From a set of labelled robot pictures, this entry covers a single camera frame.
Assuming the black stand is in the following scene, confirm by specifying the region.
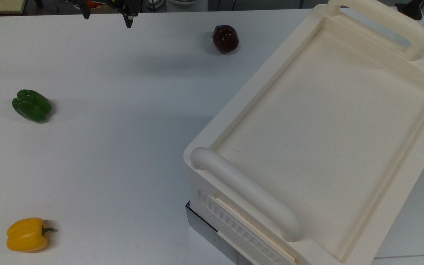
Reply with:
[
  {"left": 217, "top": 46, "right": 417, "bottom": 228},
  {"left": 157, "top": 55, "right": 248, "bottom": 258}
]
[{"left": 395, "top": 0, "right": 424, "bottom": 21}]

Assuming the yellow bell pepper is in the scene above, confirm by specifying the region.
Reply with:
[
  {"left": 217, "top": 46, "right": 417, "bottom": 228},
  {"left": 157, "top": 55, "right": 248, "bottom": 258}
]
[{"left": 6, "top": 218, "right": 56, "bottom": 253}]

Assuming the long cream cabinet handle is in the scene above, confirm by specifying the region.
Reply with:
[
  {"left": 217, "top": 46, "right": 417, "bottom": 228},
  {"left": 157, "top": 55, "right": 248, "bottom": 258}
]
[{"left": 190, "top": 147, "right": 304, "bottom": 243}]

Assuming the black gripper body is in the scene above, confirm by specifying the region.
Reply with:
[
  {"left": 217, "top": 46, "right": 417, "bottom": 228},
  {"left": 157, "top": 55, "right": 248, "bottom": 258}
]
[{"left": 65, "top": 0, "right": 141, "bottom": 17}]

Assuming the dark red bell pepper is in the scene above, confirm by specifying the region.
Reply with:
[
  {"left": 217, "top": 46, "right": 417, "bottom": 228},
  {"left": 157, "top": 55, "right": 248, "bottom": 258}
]
[{"left": 212, "top": 25, "right": 240, "bottom": 54}]

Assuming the cream plastic cabinet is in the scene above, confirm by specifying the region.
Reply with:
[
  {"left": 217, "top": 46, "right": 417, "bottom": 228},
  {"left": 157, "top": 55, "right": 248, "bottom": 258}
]
[{"left": 183, "top": 3, "right": 424, "bottom": 265}]

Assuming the green bell pepper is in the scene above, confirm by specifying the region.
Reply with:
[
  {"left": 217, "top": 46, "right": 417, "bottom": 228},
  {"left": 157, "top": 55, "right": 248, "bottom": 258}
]
[{"left": 12, "top": 89, "right": 52, "bottom": 124}]

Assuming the shiny metal base plate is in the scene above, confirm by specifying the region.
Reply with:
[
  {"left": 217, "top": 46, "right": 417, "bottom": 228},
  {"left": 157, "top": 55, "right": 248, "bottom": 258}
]
[{"left": 185, "top": 201, "right": 254, "bottom": 265}]

